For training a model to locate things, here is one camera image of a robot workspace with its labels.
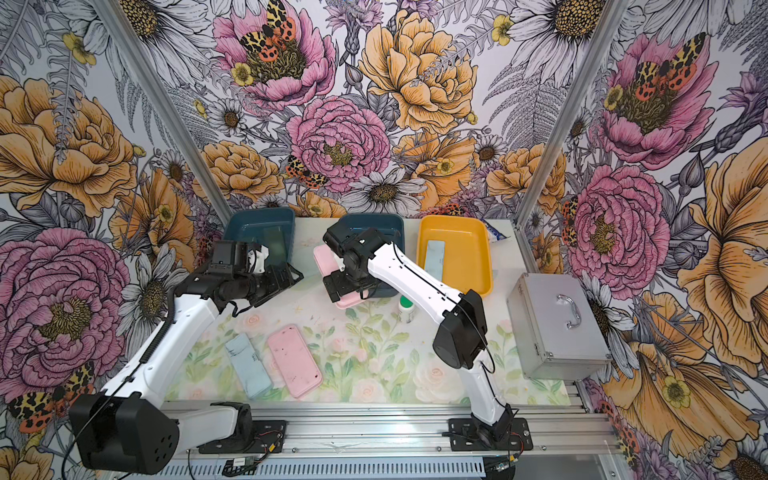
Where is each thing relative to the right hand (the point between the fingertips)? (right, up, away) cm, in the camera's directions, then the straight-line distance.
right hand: (351, 295), depth 81 cm
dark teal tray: (-46, +22, +38) cm, 64 cm away
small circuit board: (-24, -38, -10) cm, 46 cm away
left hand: (-16, +1, -1) cm, 16 cm away
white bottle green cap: (+15, -5, +8) cm, 18 cm away
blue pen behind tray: (+50, +19, +37) cm, 65 cm away
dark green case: (-34, +16, +35) cm, 51 cm away
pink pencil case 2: (-7, +8, +3) cm, 11 cm away
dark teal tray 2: (+2, +23, +38) cm, 45 cm away
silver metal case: (+53, -7, -3) cm, 53 cm away
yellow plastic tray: (+39, +12, +32) cm, 51 cm away
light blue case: (-29, -20, +4) cm, 35 cm away
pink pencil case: (-16, -19, +5) cm, 25 cm away
